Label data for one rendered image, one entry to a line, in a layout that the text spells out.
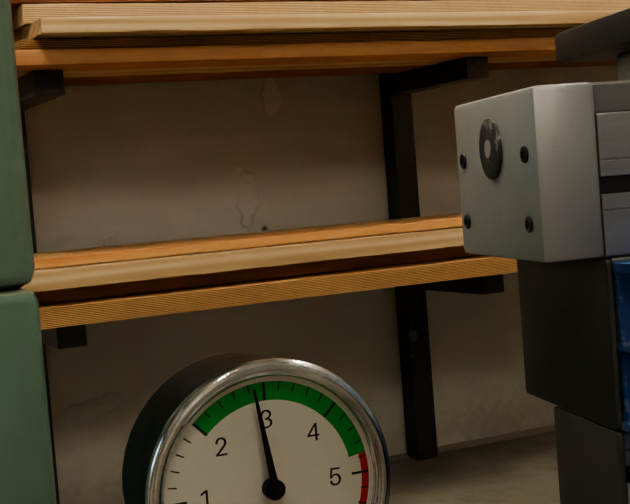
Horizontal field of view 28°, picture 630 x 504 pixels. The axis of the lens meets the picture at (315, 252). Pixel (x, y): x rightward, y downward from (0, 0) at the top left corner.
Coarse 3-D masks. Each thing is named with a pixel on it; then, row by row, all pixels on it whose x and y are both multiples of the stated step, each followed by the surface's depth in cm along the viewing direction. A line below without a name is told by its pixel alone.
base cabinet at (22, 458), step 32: (0, 320) 34; (32, 320) 34; (0, 352) 34; (32, 352) 34; (0, 384) 34; (32, 384) 34; (0, 416) 34; (32, 416) 34; (0, 448) 34; (32, 448) 34; (0, 480) 34; (32, 480) 34
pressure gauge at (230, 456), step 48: (192, 384) 30; (240, 384) 30; (288, 384) 30; (336, 384) 31; (144, 432) 31; (192, 432) 29; (240, 432) 30; (288, 432) 30; (336, 432) 31; (144, 480) 30; (192, 480) 30; (240, 480) 30; (288, 480) 30; (336, 480) 31; (384, 480) 31
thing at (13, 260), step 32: (0, 0) 34; (0, 32) 34; (0, 64) 34; (0, 96) 34; (0, 128) 34; (0, 160) 34; (0, 192) 34; (0, 224) 34; (0, 256) 34; (32, 256) 34; (0, 288) 34
